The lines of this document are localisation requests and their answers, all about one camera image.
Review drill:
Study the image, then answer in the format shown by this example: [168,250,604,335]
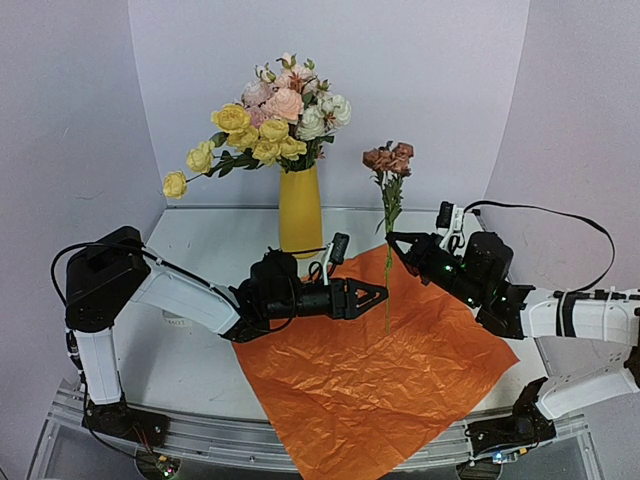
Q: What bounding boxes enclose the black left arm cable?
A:
[51,242,131,326]

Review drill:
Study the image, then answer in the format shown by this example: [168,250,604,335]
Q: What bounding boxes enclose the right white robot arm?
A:
[386,231,639,463]

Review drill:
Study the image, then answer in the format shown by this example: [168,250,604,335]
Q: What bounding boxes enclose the cream printed ribbon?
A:
[162,311,192,328]

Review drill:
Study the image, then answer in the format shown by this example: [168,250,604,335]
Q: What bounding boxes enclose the yellow flower stem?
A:
[163,103,319,199]

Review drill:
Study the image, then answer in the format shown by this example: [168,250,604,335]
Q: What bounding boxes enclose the yellow ceramic vase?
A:
[279,166,324,259]

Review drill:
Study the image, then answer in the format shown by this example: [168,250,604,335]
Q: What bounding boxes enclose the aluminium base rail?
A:
[28,383,603,479]

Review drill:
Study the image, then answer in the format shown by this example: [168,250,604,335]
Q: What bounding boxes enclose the orange yellow wrapping paper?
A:
[235,246,517,450]

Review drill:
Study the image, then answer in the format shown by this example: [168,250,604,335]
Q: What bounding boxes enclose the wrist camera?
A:
[321,232,350,285]
[436,201,466,254]

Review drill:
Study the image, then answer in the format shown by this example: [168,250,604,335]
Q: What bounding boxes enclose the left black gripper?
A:
[268,280,391,323]

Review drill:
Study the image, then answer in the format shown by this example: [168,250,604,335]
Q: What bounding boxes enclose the brown rose stem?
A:
[362,140,416,334]

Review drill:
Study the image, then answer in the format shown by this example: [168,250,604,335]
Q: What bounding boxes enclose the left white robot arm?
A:
[54,226,388,447]

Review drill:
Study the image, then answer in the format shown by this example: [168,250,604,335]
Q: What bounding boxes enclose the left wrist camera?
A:
[321,232,350,285]

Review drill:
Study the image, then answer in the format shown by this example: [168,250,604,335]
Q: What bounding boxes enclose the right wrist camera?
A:
[436,201,466,254]

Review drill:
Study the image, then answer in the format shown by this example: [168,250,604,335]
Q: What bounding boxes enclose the white and pink flowers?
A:
[239,53,352,173]

